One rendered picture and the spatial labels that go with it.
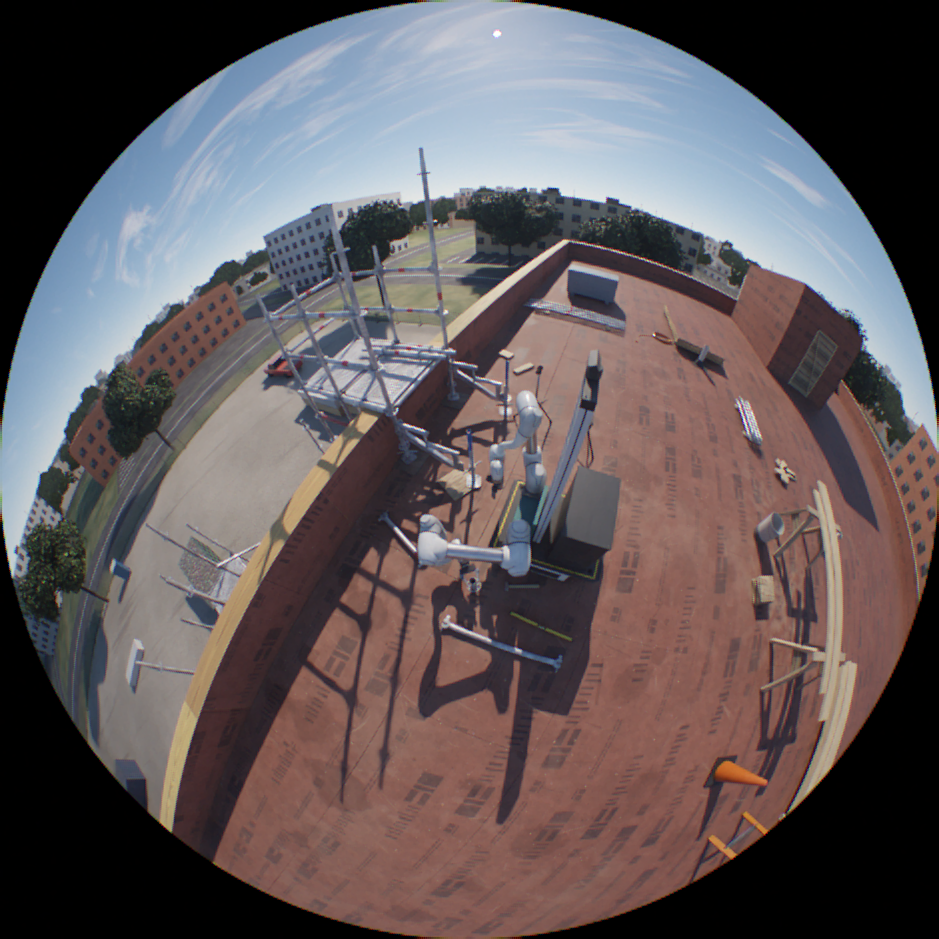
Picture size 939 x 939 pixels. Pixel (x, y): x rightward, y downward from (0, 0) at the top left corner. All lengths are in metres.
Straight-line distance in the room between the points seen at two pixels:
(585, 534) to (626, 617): 1.18
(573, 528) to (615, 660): 1.39
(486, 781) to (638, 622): 1.91
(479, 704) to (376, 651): 0.97
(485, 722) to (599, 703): 0.95
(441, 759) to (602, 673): 1.52
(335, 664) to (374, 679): 0.39
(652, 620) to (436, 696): 1.99
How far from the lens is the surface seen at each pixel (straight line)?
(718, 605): 3.42
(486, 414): 3.48
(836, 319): 10.40
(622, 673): 2.73
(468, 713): 2.53
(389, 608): 2.59
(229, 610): 2.70
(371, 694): 2.69
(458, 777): 2.79
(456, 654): 2.45
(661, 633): 2.91
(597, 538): 1.82
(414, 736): 2.68
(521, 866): 3.60
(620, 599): 2.72
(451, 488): 2.83
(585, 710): 2.67
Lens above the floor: 2.43
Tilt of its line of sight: 55 degrees down
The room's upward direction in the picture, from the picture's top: 6 degrees counter-clockwise
